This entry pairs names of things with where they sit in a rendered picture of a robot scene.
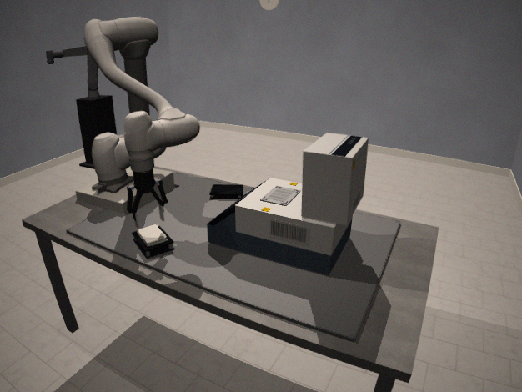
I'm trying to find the beige and dark blue benchtop machine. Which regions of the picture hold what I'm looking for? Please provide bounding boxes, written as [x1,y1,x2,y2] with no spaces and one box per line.
[207,133,369,275]

